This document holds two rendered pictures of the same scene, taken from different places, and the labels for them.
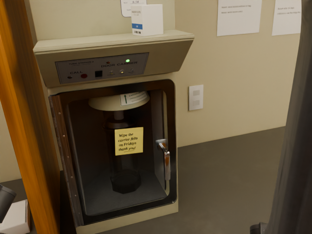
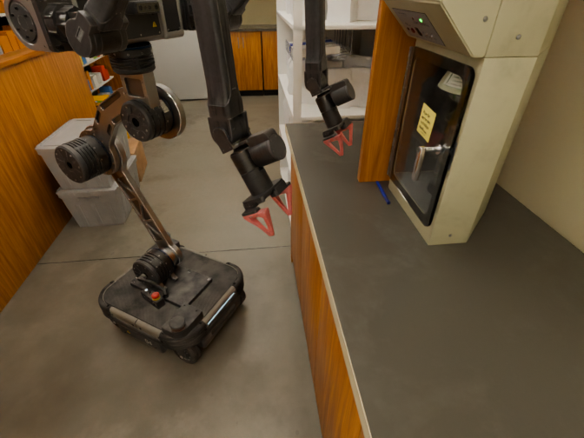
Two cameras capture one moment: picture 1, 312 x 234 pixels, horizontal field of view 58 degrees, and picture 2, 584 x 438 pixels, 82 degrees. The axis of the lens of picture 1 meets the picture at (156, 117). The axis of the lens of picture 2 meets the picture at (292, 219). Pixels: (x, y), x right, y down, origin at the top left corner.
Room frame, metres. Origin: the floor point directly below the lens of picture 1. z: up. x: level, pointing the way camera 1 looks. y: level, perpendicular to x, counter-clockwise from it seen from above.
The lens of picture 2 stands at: (0.47, -0.82, 1.53)
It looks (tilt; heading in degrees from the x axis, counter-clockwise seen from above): 35 degrees down; 100
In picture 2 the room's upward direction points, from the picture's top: straight up
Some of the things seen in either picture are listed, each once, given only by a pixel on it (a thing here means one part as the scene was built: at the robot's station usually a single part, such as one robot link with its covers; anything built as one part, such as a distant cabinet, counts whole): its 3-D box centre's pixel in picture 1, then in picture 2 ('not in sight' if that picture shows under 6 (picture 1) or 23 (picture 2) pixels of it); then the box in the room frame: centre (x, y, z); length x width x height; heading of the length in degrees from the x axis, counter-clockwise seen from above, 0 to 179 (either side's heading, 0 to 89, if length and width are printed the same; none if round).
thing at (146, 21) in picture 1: (146, 20); not in sight; (0.64, 0.01, 1.54); 0.05 x 0.05 x 0.06; 30
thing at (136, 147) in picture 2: not in sight; (124, 160); (-1.62, 1.79, 0.14); 0.41 x 0.32 x 0.28; 113
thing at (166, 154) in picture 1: (165, 161); (425, 162); (0.66, -0.02, 1.17); 0.05 x 0.03 x 0.10; 16
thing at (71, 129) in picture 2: not in sight; (92, 151); (-1.40, 1.21, 0.49); 0.60 x 0.42 x 0.33; 107
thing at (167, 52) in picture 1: (117, 60); (426, 20); (0.62, 0.08, 1.46); 0.32 x 0.11 x 0.10; 107
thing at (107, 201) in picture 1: (123, 156); (421, 136); (0.66, 0.09, 1.19); 0.30 x 0.01 x 0.40; 106
